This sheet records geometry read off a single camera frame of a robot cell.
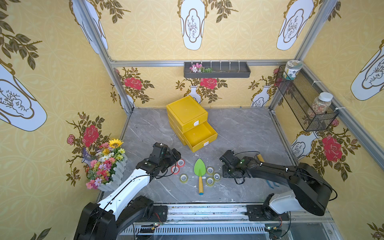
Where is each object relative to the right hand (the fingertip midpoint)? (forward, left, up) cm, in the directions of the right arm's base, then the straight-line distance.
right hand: (226, 170), depth 89 cm
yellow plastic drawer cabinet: (+21, +24, +22) cm, 39 cm away
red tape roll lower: (0, +30, +1) cm, 30 cm away
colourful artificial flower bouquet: (-7, +65, +19) cm, 68 cm away
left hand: (+3, +33, +9) cm, 34 cm away
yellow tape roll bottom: (-7, +10, +2) cm, 13 cm away
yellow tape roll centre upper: (-1, +10, +1) cm, 10 cm away
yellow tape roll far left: (-6, +25, +1) cm, 26 cm away
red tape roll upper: (+3, +28, +1) cm, 28 cm away
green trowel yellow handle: (-1, +16, +2) cm, 16 cm away
